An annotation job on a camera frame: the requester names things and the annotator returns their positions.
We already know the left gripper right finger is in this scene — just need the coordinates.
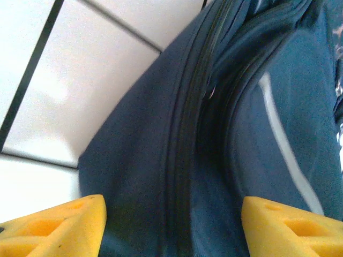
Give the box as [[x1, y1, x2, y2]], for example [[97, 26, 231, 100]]
[[240, 196, 343, 257]]

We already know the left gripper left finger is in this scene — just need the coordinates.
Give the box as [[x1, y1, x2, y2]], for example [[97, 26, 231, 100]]
[[0, 194, 108, 257]]

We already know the navy blue backpack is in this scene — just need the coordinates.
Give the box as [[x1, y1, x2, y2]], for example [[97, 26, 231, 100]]
[[79, 0, 343, 257]]

